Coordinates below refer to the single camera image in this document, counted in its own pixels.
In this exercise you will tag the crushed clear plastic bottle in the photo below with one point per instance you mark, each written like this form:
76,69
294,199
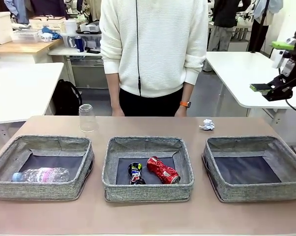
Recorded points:
44,175

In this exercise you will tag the right wrist camera unit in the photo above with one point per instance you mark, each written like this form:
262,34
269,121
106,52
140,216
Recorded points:
279,59

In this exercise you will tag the crushed red soda can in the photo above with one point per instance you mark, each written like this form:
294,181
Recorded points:
162,169

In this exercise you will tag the blue drink bottle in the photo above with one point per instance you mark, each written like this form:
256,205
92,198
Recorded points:
79,44

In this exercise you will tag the white paper roll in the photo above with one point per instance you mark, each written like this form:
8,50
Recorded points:
70,27

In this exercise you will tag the clear storage bin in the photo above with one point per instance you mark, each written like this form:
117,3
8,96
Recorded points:
69,40

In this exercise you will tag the black backpack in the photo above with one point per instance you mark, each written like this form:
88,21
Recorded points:
67,98

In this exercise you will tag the person's right hand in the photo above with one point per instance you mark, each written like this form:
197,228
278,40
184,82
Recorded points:
118,111

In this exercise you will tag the clear plastic cup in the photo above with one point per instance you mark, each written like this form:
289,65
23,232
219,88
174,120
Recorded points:
88,118

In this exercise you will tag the grey fabric basket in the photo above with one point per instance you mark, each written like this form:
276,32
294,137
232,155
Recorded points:
256,191
39,189
148,191

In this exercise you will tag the crumpled white paper ball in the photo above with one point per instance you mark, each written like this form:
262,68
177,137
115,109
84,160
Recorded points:
207,125

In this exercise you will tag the person's right forearm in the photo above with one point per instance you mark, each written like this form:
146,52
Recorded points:
113,91

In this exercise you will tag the clear plastic crate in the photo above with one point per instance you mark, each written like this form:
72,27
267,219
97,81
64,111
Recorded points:
25,37

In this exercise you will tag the person's left hand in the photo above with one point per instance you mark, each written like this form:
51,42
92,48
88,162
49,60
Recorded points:
181,112

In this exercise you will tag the cream slatted crate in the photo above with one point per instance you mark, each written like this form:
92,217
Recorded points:
47,24

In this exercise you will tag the bystander in khaki trousers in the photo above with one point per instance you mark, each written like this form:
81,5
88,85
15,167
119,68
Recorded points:
221,37

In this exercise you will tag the crushed black Pepsi can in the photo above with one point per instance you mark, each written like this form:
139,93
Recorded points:
135,172

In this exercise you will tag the blue cloth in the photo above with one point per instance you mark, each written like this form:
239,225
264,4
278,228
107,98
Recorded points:
55,34

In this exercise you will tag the bystander in dark trousers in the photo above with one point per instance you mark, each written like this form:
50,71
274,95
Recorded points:
258,34

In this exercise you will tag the white table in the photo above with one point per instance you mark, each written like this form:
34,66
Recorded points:
22,98
236,73
64,52

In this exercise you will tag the white storage box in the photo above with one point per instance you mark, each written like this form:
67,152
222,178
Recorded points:
0,27

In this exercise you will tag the orange wristwatch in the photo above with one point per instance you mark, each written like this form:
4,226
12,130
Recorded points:
185,104

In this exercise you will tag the wooden table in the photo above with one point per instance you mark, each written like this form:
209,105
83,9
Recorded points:
20,48

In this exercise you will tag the bystander in blue shirt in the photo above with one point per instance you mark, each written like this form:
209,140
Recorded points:
17,11

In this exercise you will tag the person in white sweater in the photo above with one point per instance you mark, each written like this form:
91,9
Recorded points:
153,49

